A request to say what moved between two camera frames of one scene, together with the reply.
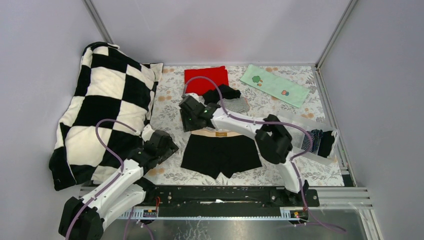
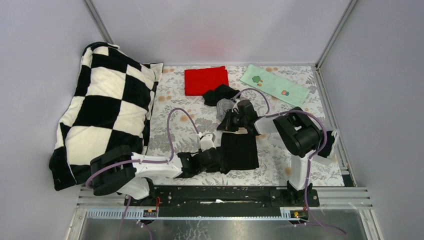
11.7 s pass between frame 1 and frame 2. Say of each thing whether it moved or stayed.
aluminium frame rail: stayed
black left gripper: moved
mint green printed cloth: stayed
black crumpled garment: stayed
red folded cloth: stayed
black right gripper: moved
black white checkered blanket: stayed
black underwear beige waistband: moved
